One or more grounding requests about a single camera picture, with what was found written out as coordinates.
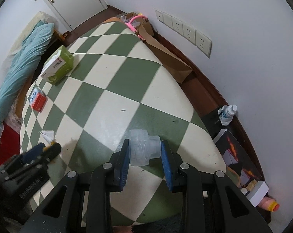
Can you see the green and white box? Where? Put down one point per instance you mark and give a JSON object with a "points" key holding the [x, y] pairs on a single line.
{"points": [[57, 66]]}

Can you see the small red blue box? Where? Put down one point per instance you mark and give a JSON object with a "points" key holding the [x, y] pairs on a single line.
{"points": [[37, 99]]}

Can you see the red bed sheet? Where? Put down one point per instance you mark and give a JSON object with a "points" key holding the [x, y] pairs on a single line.
{"points": [[9, 144]]}

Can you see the brown cardboard box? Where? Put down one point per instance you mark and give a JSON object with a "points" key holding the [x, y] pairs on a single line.
{"points": [[174, 65]]}

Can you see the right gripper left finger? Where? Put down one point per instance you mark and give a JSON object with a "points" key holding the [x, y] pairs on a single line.
{"points": [[110, 177]]}

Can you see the pink plastic hoop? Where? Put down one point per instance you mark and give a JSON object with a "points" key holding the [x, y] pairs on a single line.
{"points": [[133, 22]]}

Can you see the clear plastic cup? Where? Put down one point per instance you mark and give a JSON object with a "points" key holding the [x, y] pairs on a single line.
{"points": [[143, 147]]}

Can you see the white wall socket strip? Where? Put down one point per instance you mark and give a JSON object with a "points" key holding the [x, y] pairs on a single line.
{"points": [[201, 41]]}

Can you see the crumpled white paper scrap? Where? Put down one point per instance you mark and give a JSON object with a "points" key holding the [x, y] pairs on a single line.
{"points": [[48, 135]]}

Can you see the green cream checkered tablecloth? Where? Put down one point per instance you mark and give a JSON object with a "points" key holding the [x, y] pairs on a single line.
{"points": [[118, 85]]}

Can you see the dark picture book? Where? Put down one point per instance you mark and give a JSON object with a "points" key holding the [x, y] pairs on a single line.
{"points": [[236, 158]]}

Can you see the small plastic bottle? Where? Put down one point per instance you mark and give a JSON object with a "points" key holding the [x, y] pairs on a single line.
{"points": [[226, 114]]}

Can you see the orange capped bottle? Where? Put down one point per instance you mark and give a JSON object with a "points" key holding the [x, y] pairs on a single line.
{"points": [[269, 204]]}

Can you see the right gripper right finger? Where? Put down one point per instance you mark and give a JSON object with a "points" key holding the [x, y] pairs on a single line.
{"points": [[185, 179]]}

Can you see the light blue duvet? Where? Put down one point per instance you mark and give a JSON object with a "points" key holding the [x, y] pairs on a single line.
{"points": [[23, 65]]}

